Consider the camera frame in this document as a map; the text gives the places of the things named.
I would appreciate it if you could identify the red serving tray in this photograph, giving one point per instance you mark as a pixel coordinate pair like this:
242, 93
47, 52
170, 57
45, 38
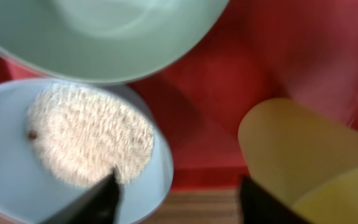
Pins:
306, 50

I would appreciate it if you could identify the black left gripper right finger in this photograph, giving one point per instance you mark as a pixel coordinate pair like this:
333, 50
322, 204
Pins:
260, 207

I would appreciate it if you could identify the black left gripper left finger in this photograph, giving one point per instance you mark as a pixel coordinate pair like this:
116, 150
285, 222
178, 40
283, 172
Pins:
98, 205

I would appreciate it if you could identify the yellow cup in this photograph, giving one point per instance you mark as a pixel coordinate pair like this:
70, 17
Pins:
305, 160

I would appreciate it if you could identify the light blue bowl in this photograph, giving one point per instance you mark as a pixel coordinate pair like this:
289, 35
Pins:
29, 194

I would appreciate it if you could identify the green bowl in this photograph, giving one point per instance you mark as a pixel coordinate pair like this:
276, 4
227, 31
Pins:
103, 41

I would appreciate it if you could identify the white rice pile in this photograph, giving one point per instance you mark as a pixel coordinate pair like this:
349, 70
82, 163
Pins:
81, 134

